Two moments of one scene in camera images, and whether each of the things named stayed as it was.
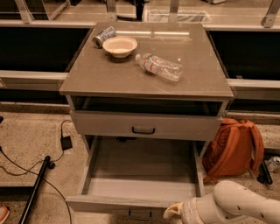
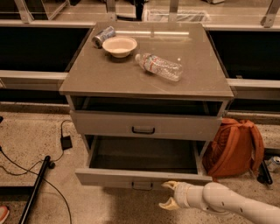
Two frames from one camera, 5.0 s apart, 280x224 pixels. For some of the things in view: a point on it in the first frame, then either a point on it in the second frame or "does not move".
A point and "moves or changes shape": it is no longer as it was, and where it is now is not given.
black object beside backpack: (264, 176) does not move
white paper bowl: (120, 46) does not move
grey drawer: (145, 125) does not move
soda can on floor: (273, 164) does not move
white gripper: (189, 210) -> (181, 194)
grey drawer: (139, 176) moves or changes shape
